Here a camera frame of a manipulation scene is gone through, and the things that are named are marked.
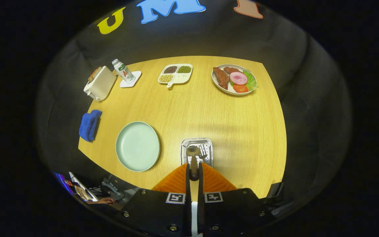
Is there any open laptop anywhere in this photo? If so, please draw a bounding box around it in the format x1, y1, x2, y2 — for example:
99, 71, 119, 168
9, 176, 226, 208
53, 171, 98, 202

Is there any small white drink bottle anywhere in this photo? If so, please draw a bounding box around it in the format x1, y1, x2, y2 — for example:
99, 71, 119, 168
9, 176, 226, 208
112, 59, 136, 83

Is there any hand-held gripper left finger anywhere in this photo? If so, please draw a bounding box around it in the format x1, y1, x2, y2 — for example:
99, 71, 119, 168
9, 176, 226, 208
120, 163, 191, 237

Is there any white divided bean dish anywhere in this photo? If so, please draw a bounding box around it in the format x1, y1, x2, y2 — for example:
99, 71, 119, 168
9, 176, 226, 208
158, 63, 193, 89

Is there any pale green plate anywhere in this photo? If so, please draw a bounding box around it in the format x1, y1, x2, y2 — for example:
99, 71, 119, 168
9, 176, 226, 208
115, 121, 161, 172

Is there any green lettuce leaf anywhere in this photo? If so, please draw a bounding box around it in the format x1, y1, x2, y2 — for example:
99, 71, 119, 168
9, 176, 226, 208
243, 70, 259, 91

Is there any white food plate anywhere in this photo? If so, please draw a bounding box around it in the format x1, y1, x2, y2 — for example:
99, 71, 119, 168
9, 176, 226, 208
211, 64, 258, 96

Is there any metal wire basket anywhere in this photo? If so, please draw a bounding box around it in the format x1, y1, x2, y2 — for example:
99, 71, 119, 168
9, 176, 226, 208
180, 138, 214, 168

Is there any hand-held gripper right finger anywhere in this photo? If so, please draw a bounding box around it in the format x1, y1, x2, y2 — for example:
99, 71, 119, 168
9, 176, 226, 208
198, 162, 275, 237

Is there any dark equipment case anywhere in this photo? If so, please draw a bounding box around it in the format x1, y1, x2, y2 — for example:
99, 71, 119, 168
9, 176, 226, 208
101, 176, 136, 195

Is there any white square coaster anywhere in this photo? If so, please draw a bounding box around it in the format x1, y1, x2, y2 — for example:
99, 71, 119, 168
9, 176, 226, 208
119, 70, 142, 88

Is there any toasted bread slice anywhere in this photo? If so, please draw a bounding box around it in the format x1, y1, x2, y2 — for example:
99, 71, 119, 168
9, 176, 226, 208
88, 66, 102, 83

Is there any wooden handled spoon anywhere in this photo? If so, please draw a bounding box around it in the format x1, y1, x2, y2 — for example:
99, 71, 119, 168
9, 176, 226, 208
186, 145, 201, 181

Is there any blue folded cloth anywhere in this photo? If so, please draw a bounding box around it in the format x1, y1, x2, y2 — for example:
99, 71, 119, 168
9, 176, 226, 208
79, 110, 103, 142

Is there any pink ham slice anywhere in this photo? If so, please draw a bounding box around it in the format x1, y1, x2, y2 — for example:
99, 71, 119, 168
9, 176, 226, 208
230, 72, 248, 86

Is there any large brown meat piece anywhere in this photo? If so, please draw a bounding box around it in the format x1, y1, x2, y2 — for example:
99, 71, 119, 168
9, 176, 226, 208
213, 67, 230, 90

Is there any wooden handled fork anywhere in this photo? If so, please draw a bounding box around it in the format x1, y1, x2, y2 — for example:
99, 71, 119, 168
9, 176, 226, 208
197, 144, 209, 164

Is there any white toaster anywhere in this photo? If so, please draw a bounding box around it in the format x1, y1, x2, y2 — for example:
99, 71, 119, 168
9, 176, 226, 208
83, 66, 117, 102

